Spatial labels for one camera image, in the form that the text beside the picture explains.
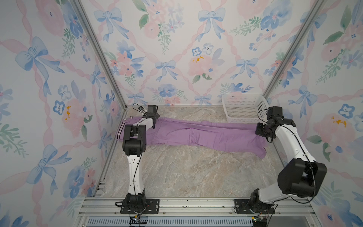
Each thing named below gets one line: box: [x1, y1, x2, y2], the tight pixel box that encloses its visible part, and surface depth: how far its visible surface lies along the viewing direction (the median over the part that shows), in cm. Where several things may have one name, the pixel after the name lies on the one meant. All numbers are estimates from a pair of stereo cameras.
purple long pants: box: [116, 117, 268, 160], surface depth 100 cm
